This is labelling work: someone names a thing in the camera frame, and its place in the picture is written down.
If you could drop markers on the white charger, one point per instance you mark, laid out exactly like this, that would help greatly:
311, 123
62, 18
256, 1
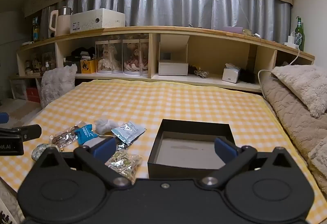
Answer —
292, 40

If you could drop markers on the group of small figurines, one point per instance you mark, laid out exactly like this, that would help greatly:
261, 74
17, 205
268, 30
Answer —
38, 63

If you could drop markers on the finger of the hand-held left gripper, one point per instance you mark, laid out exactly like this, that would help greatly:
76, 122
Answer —
3, 117
29, 132

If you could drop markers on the doll in clear case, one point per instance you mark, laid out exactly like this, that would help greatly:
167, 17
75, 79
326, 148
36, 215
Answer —
108, 59
135, 58

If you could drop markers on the yellow checked blanket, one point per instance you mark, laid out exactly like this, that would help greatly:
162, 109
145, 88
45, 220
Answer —
178, 101

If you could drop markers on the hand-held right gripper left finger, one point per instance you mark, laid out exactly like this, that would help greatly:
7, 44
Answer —
104, 148

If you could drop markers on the white kettle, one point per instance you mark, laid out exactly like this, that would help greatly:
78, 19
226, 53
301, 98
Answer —
61, 25

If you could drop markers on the pink flat box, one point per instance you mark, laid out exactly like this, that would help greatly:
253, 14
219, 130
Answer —
232, 29

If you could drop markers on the dark brown laces packet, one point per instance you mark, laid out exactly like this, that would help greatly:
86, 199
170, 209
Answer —
124, 147

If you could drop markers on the grey curtain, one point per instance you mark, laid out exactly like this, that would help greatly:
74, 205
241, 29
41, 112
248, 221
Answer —
166, 2

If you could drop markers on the wooden shelf unit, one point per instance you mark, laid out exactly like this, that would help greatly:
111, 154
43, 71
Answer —
204, 32

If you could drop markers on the beige laces clear packet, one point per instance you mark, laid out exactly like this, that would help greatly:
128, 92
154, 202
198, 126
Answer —
63, 137

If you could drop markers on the clear plastic box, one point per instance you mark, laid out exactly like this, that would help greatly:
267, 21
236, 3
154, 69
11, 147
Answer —
18, 89

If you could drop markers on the green patterned fabric ball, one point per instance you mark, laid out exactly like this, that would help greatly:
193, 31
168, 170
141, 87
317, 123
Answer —
39, 152

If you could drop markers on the beige fluffy pillow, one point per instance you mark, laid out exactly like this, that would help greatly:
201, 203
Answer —
301, 83

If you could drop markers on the brown quilted blanket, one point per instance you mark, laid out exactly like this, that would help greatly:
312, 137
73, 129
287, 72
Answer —
288, 116

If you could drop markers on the blue label bottle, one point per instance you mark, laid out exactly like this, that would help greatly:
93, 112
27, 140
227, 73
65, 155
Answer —
35, 31

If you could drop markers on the blue plastic packet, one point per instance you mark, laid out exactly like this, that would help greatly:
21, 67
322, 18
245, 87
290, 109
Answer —
85, 132

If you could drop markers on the white tissue box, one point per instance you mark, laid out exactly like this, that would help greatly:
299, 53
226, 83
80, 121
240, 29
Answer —
230, 74

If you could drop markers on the red small box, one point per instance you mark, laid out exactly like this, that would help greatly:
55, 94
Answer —
33, 95

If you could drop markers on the green beer bottle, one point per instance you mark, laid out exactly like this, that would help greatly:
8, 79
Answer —
299, 35

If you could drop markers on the light blue white sachet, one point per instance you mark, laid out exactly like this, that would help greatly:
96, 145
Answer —
129, 132

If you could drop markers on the black cloth pile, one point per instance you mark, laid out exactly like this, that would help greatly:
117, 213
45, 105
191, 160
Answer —
76, 52

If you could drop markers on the white cotton wad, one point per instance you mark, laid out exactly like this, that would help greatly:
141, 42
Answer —
104, 125

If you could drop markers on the white fluffy pillow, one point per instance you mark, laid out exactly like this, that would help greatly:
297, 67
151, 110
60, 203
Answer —
57, 86

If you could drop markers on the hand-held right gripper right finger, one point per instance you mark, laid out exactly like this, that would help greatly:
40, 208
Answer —
224, 148

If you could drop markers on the yellow small box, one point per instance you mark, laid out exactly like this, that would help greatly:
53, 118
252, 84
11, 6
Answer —
88, 66

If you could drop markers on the white open box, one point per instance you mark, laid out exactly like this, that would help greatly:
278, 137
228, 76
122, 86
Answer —
173, 67

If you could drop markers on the steel cup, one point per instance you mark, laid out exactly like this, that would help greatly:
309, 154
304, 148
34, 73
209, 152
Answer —
65, 11

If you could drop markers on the black cardboard box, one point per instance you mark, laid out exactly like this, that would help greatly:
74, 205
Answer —
184, 147

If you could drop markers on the white cardboard box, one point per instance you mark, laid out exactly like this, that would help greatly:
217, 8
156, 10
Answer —
102, 19

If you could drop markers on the black fluffy item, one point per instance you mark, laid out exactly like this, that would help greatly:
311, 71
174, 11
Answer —
248, 76

